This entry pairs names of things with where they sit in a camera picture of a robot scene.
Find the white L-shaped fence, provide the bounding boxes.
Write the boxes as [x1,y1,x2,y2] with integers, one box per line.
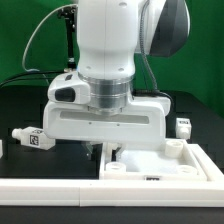
[0,144,224,207]

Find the grey camera cable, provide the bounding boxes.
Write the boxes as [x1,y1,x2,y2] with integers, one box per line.
[21,4,78,87]

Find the black cables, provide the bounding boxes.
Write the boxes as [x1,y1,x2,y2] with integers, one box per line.
[0,69,74,90]

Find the white part left edge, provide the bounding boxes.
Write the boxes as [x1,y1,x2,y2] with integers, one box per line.
[0,139,3,159]

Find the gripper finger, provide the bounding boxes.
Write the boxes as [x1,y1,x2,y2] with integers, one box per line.
[83,141,99,159]
[111,144,122,161]

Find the black camera on stand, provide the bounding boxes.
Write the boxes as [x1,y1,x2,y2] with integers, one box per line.
[57,6,77,70]

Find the white square tabletop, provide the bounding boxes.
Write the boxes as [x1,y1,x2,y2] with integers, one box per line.
[99,139,208,182]

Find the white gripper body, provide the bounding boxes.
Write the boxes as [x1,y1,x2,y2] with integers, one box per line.
[43,97,171,145]

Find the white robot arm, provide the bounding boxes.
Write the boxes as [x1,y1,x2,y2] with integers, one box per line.
[43,0,190,150]

